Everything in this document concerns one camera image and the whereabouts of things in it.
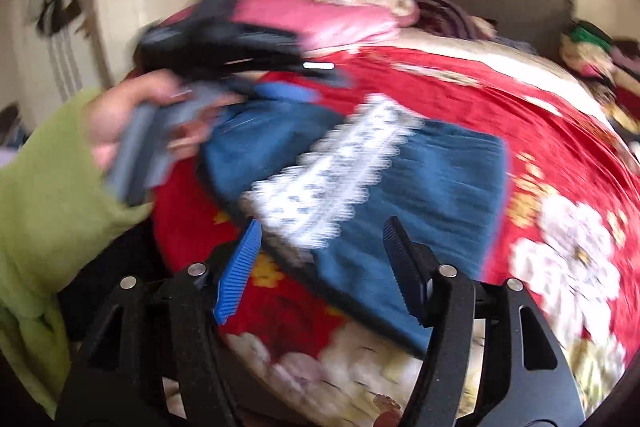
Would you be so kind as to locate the blue pants with white lace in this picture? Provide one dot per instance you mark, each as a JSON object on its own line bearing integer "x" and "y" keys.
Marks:
{"x": 450, "y": 187}

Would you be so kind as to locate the pink quilt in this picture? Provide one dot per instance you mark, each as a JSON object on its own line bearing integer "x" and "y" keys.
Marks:
{"x": 325, "y": 22}

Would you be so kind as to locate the person's left hand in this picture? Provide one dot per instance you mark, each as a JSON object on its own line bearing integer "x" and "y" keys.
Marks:
{"x": 125, "y": 107}

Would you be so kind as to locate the dark striped pillow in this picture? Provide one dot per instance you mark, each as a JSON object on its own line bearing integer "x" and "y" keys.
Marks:
{"x": 445, "y": 19}

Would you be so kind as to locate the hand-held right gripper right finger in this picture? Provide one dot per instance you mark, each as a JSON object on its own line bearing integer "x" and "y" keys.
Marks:
{"x": 407, "y": 267}

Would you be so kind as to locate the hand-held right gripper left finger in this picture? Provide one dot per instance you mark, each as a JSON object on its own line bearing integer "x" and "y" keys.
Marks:
{"x": 239, "y": 277}

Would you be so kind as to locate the stack of folded clothes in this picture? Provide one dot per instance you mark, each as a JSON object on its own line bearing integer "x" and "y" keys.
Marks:
{"x": 595, "y": 57}

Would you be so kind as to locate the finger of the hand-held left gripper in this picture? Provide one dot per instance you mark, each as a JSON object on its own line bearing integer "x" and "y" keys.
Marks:
{"x": 320, "y": 72}
{"x": 290, "y": 93}

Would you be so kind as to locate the red floral bedspread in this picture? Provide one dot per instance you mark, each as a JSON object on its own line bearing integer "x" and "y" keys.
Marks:
{"x": 450, "y": 97}

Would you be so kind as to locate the white door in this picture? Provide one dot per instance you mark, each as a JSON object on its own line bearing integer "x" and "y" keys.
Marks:
{"x": 60, "y": 72}

